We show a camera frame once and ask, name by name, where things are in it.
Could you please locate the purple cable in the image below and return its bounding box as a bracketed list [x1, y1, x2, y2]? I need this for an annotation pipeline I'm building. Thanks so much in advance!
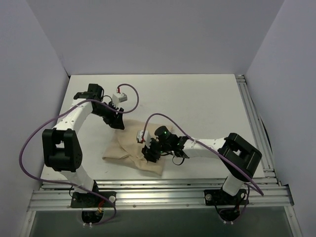
[19, 83, 140, 226]
[143, 113, 264, 220]

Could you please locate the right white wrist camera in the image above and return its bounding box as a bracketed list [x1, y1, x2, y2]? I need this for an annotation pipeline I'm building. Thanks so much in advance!
[136, 130, 152, 148]

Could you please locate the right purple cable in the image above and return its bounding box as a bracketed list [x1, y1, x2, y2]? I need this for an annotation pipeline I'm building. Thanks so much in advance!
[143, 113, 264, 220]

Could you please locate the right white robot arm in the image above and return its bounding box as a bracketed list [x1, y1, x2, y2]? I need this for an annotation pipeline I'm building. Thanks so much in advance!
[136, 126, 262, 204]

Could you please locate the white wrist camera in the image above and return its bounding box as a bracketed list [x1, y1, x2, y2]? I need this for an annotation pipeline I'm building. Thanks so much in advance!
[136, 130, 152, 148]
[112, 93, 128, 107]

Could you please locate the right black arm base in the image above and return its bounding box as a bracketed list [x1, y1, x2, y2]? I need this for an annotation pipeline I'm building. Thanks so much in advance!
[203, 189, 249, 206]

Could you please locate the beige cloth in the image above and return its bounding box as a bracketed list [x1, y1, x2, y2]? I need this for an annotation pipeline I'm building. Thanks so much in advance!
[102, 119, 164, 176]

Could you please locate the right side aluminium rail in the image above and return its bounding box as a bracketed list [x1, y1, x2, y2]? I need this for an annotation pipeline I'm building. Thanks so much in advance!
[236, 75, 281, 186]

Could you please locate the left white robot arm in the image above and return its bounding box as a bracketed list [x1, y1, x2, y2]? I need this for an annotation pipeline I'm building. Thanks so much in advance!
[42, 83, 127, 207]

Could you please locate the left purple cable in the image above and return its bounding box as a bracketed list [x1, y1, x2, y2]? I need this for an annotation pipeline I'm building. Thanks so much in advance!
[19, 83, 140, 226]

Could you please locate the aluminium rail frame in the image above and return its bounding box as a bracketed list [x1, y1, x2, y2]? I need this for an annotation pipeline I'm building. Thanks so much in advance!
[21, 185, 295, 237]

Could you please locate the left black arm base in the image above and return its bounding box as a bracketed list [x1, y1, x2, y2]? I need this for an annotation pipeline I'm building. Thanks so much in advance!
[70, 191, 117, 208]

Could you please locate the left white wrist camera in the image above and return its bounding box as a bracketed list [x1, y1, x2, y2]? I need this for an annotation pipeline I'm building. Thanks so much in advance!
[112, 93, 128, 107]

